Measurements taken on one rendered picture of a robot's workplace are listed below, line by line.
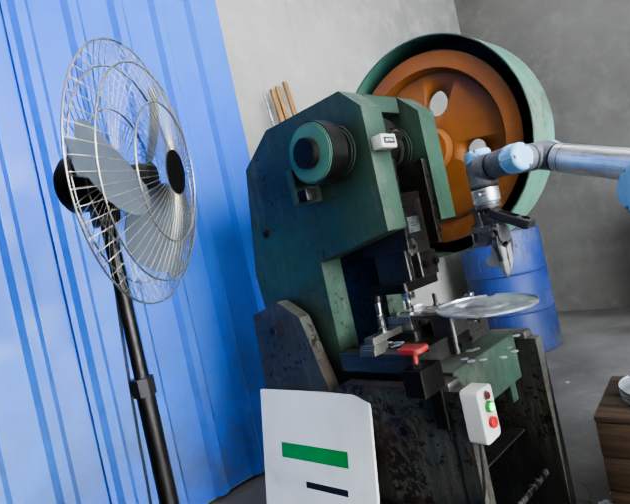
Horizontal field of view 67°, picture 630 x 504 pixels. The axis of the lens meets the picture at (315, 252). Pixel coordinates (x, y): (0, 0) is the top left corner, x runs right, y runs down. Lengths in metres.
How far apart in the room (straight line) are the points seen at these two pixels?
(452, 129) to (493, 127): 0.16
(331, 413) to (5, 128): 1.64
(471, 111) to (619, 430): 1.15
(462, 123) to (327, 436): 1.20
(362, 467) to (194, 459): 1.06
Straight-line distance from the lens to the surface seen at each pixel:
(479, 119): 1.87
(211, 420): 2.43
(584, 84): 4.83
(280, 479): 1.86
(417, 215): 1.61
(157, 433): 1.22
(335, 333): 1.62
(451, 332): 1.53
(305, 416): 1.71
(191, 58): 2.77
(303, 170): 1.44
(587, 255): 4.85
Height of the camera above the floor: 1.05
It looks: level
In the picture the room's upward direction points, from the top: 12 degrees counter-clockwise
